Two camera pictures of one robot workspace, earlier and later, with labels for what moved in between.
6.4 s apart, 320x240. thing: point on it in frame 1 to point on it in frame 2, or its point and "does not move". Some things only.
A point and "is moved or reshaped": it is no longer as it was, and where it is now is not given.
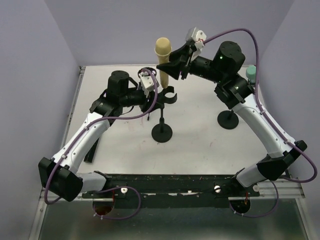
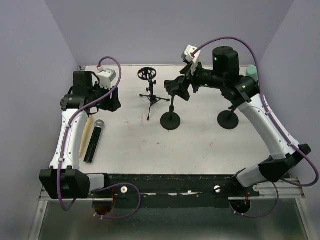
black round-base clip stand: [162, 133] to [171, 120]
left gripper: [146, 106] to [111, 104]
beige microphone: [163, 49] is moved or reshaped
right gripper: [180, 60] to [182, 92]
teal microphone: [251, 73] does not move
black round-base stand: [228, 119] does not move
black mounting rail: [173, 191] does not move
